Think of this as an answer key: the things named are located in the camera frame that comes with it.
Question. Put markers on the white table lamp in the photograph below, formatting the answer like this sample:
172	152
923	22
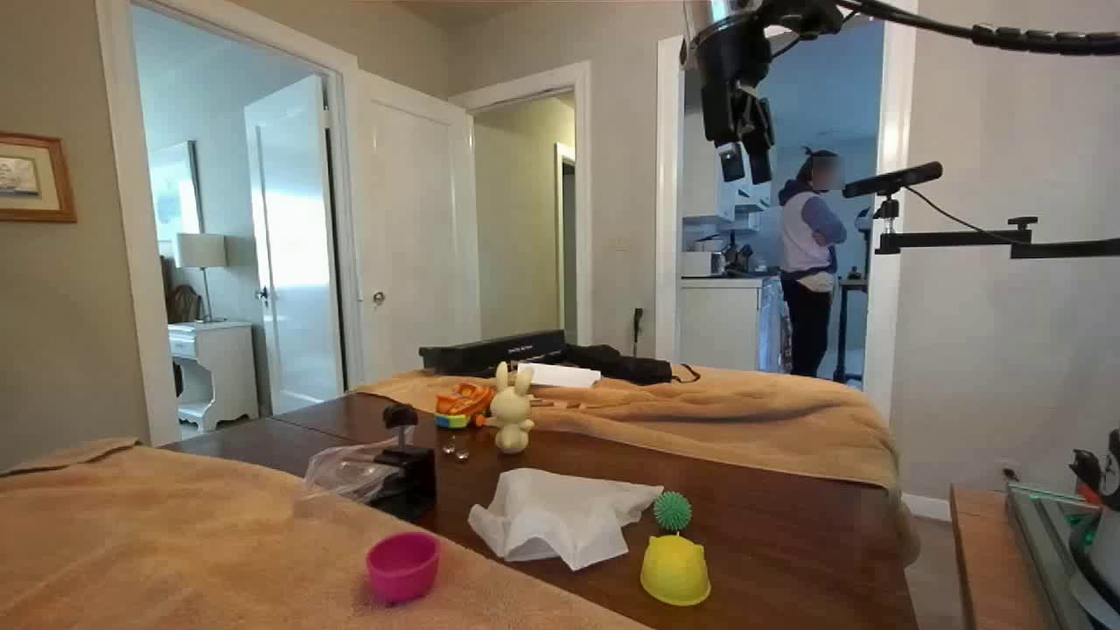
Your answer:
200	248

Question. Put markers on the black bag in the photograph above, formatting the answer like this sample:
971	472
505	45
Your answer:
617	365

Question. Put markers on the framed wall picture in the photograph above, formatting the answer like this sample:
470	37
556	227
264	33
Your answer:
28	177

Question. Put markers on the black box with clamp knob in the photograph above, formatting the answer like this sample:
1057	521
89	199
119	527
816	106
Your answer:
409	478

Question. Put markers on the clear plastic bag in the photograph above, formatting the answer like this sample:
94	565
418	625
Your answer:
344	471

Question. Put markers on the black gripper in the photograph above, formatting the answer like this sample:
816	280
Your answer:
732	72

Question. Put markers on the pink plastic cup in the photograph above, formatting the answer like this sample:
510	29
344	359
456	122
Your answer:
405	565

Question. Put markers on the white flat object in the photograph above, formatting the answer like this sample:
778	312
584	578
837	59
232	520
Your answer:
561	375

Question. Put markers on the small metal bits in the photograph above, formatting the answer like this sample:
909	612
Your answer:
456	451

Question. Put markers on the white panel door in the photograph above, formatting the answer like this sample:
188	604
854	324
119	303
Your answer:
293	246

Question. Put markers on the grey robot base tray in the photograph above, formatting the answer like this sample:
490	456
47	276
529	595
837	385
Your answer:
1069	547

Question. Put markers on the green spiky ball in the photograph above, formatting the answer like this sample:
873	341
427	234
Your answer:
673	513

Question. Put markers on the white tissue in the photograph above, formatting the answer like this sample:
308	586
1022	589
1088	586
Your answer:
561	513

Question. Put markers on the cream bunny figurine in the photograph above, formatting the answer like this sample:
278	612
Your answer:
510	415

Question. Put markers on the white nightstand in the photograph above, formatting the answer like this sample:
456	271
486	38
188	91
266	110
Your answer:
215	367

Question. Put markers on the white door with round knob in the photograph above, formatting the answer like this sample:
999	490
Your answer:
414	233

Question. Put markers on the orange toy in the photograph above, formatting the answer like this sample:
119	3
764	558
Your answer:
463	399

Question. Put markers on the yellow plastic cup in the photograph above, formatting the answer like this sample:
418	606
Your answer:
678	575

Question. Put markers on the tan towel under black bag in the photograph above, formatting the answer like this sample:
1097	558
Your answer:
722	420

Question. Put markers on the wooden side table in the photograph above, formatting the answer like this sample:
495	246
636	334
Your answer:
992	560

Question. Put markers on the person in lavender vest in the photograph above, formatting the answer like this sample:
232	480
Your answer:
808	246

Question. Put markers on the black camera on stand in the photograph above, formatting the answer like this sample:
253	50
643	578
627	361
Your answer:
893	180

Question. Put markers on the long black case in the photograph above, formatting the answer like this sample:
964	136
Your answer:
490	352

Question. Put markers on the white kitchen counter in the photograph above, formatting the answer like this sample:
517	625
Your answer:
722	320

